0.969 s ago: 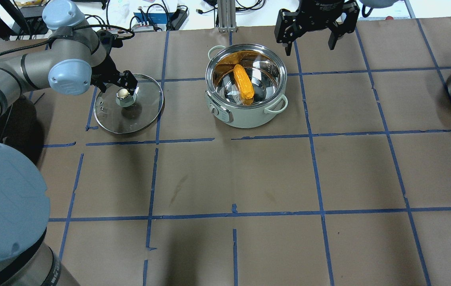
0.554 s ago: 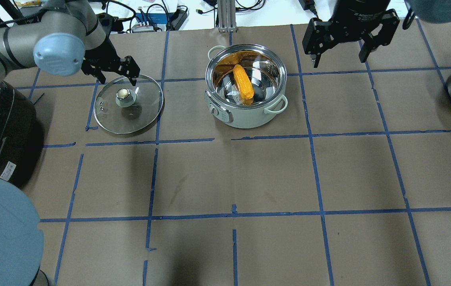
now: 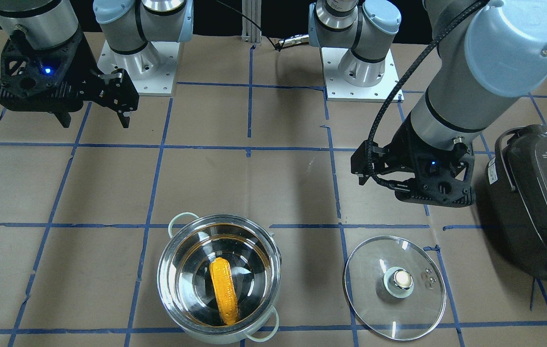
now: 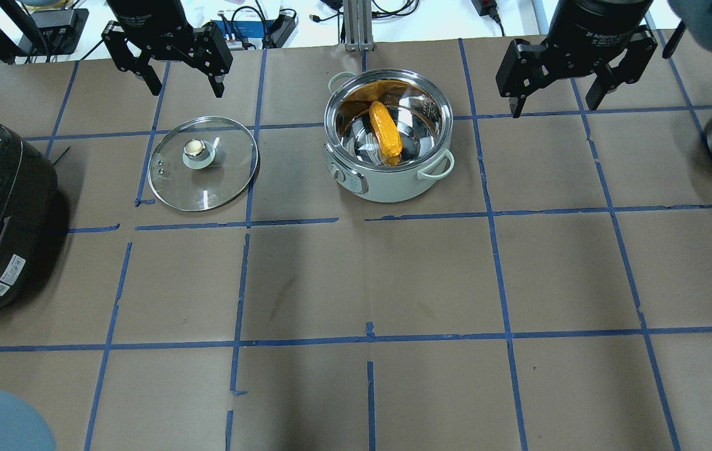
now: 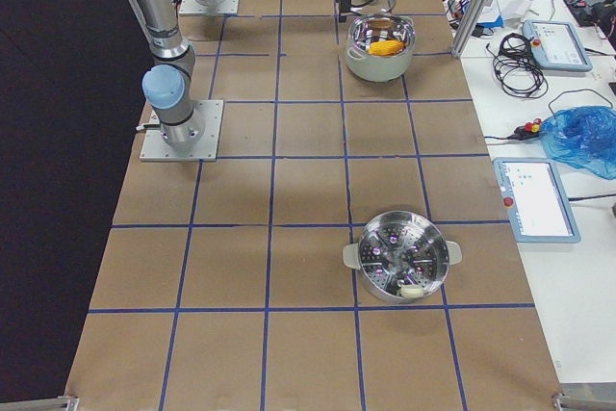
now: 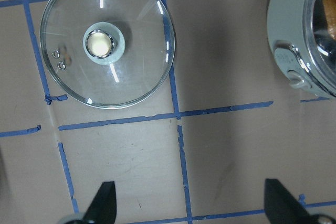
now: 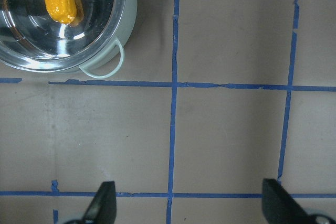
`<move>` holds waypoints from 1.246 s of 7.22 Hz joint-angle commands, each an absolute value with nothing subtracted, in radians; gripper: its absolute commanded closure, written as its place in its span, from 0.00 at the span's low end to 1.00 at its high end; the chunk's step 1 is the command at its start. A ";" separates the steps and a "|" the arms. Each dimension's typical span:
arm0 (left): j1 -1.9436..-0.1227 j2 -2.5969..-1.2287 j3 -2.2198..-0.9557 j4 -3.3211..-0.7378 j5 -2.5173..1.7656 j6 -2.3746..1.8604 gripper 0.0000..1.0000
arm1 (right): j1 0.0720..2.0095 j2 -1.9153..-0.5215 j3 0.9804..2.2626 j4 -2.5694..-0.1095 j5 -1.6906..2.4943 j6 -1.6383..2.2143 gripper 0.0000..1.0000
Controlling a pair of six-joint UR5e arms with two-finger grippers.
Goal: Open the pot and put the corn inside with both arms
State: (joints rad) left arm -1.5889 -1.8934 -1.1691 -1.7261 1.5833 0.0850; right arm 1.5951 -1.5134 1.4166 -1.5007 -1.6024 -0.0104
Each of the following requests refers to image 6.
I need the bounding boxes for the pale green steel pot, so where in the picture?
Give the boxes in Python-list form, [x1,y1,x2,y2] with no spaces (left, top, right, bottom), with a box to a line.
[267,0,335,99]

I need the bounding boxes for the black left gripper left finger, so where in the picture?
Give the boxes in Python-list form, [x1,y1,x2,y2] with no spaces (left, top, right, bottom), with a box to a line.
[82,182,117,224]

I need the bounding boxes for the glass pot lid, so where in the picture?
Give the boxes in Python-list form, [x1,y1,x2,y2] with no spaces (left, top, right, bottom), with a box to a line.
[40,0,175,109]

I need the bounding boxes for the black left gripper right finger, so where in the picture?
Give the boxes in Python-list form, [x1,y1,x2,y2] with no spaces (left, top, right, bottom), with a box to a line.
[264,178,315,224]

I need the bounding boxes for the brown paper table cover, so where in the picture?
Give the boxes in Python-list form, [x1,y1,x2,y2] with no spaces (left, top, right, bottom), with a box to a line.
[1,0,335,223]

